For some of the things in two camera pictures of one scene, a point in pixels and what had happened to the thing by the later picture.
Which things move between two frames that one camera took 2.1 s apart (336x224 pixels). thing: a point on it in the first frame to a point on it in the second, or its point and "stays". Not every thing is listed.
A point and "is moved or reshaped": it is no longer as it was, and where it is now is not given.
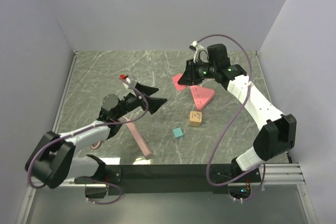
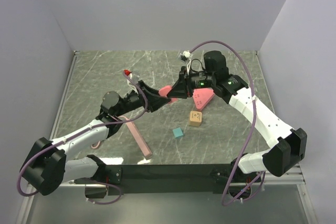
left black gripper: [154, 103] stays
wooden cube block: [195, 118] stays
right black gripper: [189, 77] to [182, 87]
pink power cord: [93, 147] stays
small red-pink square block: [175, 79] is moved or reshaped
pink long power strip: [139, 138] stays
